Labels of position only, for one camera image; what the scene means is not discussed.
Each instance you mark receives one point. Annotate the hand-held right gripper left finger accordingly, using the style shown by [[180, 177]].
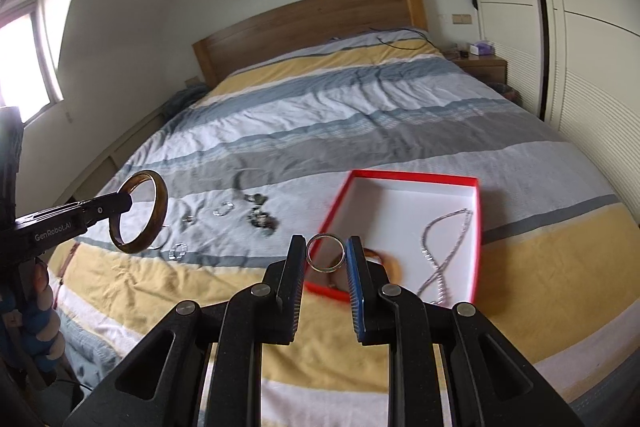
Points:
[[295, 279]]

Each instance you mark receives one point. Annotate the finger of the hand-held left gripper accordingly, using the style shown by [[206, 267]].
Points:
[[102, 208]]

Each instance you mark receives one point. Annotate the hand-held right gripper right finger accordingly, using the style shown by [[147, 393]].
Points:
[[356, 279]]

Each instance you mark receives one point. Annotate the silver bangle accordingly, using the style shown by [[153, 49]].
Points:
[[324, 268]]

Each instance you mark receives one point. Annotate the light amber bangle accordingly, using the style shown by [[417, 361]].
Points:
[[390, 259]]

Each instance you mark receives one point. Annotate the dark amber bangle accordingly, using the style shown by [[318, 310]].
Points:
[[161, 202]]

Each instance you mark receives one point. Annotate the red jewelry box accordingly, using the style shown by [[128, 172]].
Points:
[[400, 217]]

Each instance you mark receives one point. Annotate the person's left hand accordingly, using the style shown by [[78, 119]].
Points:
[[42, 307]]

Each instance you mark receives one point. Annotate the blue grey cloth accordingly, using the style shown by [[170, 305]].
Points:
[[186, 101]]

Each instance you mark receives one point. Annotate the striped bed with duvet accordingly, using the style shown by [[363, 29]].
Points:
[[350, 117]]

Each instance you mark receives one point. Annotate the window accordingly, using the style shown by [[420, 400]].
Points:
[[20, 62]]

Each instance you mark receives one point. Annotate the wooden nightstand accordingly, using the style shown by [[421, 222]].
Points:
[[482, 67]]

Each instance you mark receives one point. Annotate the wooden headboard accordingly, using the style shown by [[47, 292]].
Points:
[[300, 22]]

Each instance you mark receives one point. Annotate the purple tissue box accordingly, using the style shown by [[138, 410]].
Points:
[[481, 49]]

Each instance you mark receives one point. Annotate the white sliding wardrobe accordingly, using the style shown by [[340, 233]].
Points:
[[590, 57]]

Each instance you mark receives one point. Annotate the beige wall switch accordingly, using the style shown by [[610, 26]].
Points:
[[462, 19]]

